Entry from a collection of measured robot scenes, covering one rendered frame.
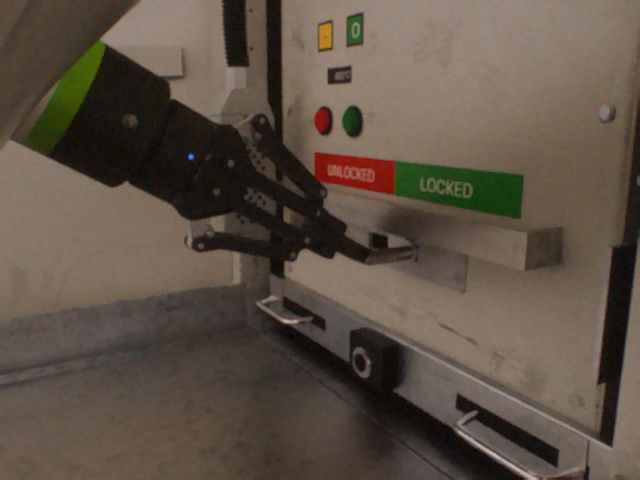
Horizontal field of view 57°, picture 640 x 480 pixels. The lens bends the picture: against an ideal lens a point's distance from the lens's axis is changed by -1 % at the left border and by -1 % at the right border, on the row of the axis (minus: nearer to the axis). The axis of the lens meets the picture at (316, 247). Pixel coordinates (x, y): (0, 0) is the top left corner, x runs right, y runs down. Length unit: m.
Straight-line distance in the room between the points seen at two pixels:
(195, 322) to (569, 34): 0.59
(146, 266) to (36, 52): 0.76
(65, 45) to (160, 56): 0.70
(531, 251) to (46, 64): 0.34
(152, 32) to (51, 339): 0.44
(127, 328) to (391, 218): 0.41
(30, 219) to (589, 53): 0.76
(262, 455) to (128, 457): 0.12
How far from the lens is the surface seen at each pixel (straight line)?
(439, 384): 0.58
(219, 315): 0.84
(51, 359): 0.80
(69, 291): 0.96
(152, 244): 0.92
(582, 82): 0.46
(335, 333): 0.71
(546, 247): 0.45
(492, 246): 0.46
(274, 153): 0.51
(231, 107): 0.71
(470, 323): 0.55
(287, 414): 0.63
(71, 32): 0.17
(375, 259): 0.56
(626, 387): 0.41
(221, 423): 0.62
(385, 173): 0.61
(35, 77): 0.20
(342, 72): 0.68
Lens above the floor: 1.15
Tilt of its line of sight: 13 degrees down
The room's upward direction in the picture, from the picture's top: straight up
